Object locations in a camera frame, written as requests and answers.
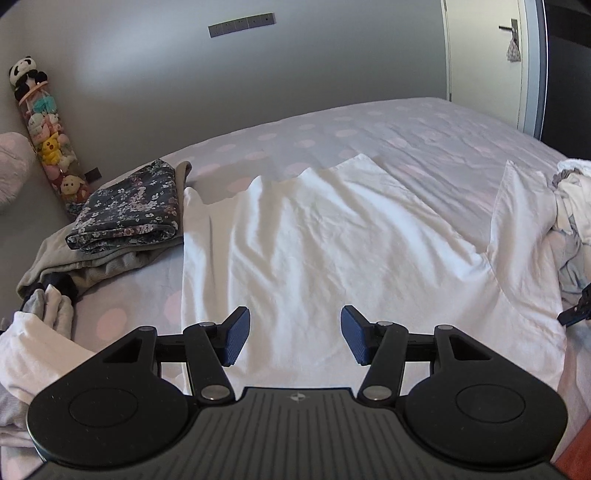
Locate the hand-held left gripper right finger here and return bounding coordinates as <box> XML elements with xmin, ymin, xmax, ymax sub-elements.
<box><xmin>341</xmin><ymin>305</ymin><xmax>504</xmax><ymax>404</ymax></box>

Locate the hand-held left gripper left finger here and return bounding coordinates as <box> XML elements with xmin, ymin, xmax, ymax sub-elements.
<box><xmin>88</xmin><ymin>307</ymin><xmax>251</xmax><ymax>405</ymax></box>

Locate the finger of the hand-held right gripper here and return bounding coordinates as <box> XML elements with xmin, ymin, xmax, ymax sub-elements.
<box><xmin>557</xmin><ymin>300</ymin><xmax>591</xmax><ymax>328</ymax></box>

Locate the white t-shirt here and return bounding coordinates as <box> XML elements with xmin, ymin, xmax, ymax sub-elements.
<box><xmin>181</xmin><ymin>153</ymin><xmax>568</xmax><ymax>391</ymax></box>

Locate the grey crumpled garment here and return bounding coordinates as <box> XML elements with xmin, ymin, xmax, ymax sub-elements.
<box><xmin>549</xmin><ymin>168</ymin><xmax>591</xmax><ymax>291</ymax></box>

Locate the beige folded garment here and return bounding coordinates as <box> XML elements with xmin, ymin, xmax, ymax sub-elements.
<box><xmin>16</xmin><ymin>159</ymin><xmax>194</xmax><ymax>301</ymax></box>

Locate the person's red trouser leg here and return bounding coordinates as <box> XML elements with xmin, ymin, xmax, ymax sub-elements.
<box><xmin>551</xmin><ymin>427</ymin><xmax>591</xmax><ymax>480</ymax></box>

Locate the dark floral folded garment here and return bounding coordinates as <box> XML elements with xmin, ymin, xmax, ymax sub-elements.
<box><xmin>65</xmin><ymin>158</ymin><xmax>181</xmax><ymax>254</ymax></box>

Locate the cream folded garment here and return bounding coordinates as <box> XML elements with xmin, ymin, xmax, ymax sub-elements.
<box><xmin>0</xmin><ymin>286</ymin><xmax>109</xmax><ymax>450</ymax></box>

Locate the polka dot bed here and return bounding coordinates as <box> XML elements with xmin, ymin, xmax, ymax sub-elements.
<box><xmin>0</xmin><ymin>96</ymin><xmax>591</xmax><ymax>480</ymax></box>

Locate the grey folded garment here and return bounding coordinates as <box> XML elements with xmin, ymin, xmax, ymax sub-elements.
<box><xmin>21</xmin><ymin>284</ymin><xmax>77</xmax><ymax>344</ymax></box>

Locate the black wardrobe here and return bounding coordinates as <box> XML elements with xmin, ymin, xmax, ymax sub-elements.
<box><xmin>538</xmin><ymin>0</ymin><xmax>591</xmax><ymax>162</ymax></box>

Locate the plush toy tube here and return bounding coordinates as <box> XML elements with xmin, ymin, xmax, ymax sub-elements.
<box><xmin>8</xmin><ymin>55</ymin><xmax>92</xmax><ymax>217</ymax></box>

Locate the cream door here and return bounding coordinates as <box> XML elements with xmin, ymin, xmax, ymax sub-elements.
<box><xmin>441</xmin><ymin>0</ymin><xmax>546</xmax><ymax>134</ymax></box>

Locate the pale pink printed pillow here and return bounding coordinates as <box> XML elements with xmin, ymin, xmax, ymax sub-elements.
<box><xmin>0</xmin><ymin>131</ymin><xmax>37</xmax><ymax>214</ymax></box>

